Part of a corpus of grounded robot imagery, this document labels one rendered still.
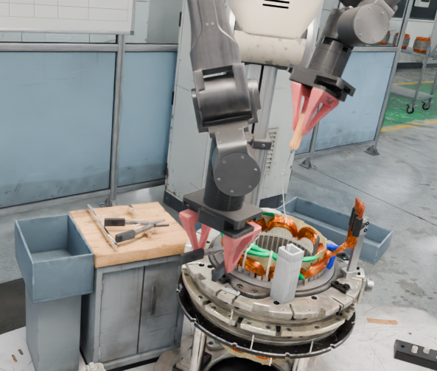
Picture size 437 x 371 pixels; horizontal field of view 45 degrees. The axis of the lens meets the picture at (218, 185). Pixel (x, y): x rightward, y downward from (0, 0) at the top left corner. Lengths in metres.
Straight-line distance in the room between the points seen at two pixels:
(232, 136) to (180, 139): 2.79
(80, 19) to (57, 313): 2.23
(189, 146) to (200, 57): 2.68
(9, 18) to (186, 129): 1.20
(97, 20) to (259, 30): 1.97
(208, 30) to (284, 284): 0.40
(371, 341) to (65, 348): 0.71
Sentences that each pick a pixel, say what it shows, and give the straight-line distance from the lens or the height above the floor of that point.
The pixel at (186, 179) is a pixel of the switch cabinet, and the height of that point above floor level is 0.26.
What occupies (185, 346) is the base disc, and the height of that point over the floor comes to 0.80.
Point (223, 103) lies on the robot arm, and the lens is 0.68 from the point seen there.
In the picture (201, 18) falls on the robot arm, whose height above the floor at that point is 1.51.
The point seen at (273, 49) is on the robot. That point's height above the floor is 1.41.
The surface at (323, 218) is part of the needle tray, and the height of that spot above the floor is 1.03.
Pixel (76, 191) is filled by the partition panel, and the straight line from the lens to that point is 3.42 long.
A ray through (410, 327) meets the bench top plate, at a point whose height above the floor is 0.78.
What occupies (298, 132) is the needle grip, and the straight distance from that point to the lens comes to 0.89.
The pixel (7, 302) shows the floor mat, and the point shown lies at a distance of 2.70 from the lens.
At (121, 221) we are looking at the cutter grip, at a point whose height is 1.09.
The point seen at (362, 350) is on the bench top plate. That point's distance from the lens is 1.35.
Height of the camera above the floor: 1.57
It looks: 22 degrees down
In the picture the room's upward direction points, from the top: 8 degrees clockwise
